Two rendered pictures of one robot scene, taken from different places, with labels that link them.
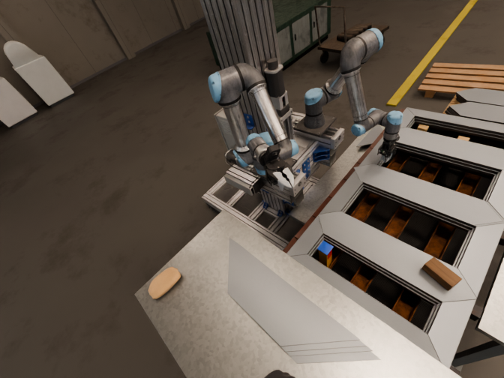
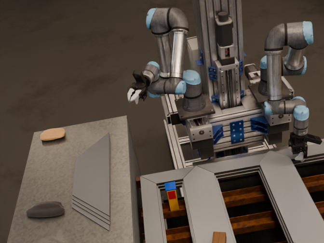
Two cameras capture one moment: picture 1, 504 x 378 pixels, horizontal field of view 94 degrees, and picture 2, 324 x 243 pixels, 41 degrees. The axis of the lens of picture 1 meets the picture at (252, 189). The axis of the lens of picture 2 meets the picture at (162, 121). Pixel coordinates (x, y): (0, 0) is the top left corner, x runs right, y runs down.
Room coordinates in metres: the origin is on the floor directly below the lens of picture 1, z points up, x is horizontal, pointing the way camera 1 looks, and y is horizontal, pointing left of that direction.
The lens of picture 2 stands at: (-0.92, -1.22, 2.57)
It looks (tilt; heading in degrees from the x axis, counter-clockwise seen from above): 35 degrees down; 33
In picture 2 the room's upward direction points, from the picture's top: 11 degrees counter-clockwise
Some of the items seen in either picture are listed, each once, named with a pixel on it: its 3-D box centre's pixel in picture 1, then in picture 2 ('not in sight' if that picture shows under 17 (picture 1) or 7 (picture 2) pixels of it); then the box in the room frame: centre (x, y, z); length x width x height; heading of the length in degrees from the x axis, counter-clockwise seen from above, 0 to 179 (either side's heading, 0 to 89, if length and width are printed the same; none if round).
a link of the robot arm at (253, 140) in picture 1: (256, 145); (150, 71); (0.83, -0.08, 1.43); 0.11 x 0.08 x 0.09; 8
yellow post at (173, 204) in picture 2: (325, 256); (172, 199); (0.54, -0.26, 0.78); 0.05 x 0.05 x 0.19; 32
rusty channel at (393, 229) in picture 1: (408, 206); (290, 215); (0.70, -0.88, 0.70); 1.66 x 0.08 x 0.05; 122
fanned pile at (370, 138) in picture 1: (375, 136); not in sight; (1.39, -1.10, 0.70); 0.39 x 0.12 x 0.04; 122
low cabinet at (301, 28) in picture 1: (269, 34); not in sight; (5.91, -1.53, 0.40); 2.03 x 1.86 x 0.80; 122
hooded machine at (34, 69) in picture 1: (37, 73); not in sight; (8.23, 4.56, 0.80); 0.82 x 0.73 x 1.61; 124
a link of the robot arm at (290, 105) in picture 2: (375, 118); (295, 106); (1.05, -0.82, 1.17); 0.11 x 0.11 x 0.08; 18
